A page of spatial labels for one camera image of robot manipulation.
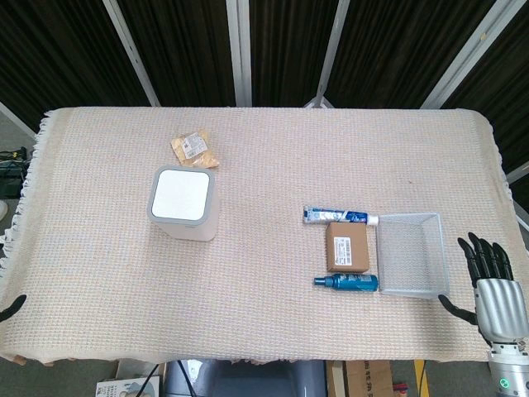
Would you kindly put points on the printed paper booklet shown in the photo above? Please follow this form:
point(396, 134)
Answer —
point(124, 386)

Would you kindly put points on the brown printed cardboard carton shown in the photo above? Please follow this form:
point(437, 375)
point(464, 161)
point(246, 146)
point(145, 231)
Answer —
point(363, 378)

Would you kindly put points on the blue white toothpaste tube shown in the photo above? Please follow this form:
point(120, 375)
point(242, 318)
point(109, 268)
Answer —
point(339, 216)

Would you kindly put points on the white square container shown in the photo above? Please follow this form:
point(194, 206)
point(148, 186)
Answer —
point(183, 203)

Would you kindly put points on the white metal frame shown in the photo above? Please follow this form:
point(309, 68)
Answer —
point(244, 49)

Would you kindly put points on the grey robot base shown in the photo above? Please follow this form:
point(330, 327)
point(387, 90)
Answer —
point(244, 378)

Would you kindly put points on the beige woven tablecloth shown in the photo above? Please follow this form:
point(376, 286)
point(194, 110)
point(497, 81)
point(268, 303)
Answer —
point(256, 314)

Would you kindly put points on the crumpled brown snack wrapper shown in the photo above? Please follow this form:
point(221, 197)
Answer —
point(194, 146)

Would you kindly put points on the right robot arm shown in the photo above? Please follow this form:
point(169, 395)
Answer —
point(507, 368)

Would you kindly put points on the blue spray bottle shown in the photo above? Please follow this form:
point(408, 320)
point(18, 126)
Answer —
point(351, 283)

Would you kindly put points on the brown cardboard box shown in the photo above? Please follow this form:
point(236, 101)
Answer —
point(346, 247)

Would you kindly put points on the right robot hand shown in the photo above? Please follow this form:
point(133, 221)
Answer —
point(494, 289)

